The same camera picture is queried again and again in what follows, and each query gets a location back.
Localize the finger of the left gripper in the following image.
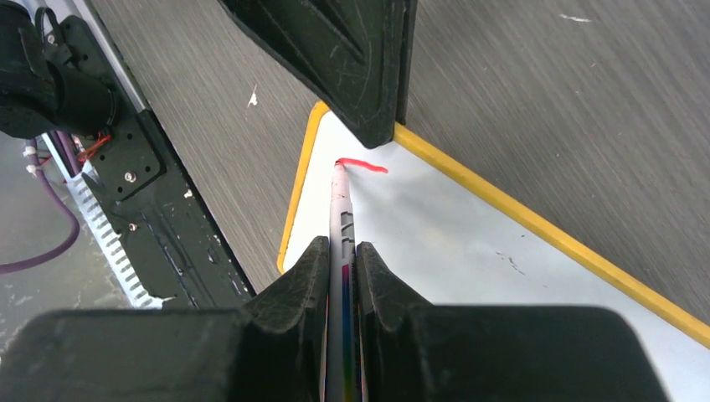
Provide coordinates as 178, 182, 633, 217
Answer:
222, 0, 418, 149

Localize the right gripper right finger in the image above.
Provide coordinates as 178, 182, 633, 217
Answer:
356, 242, 667, 401

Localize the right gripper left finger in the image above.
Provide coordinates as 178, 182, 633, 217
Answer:
1, 236, 330, 401

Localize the red whiteboard marker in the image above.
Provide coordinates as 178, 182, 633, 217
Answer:
325, 161, 363, 401

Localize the yellow framed whiteboard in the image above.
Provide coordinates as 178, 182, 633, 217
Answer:
277, 102, 709, 401

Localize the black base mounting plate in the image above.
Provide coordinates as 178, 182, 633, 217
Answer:
46, 15, 255, 308

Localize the white slotted cable duct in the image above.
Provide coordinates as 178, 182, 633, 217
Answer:
41, 133, 170, 309

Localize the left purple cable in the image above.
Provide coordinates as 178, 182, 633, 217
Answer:
0, 131, 83, 276

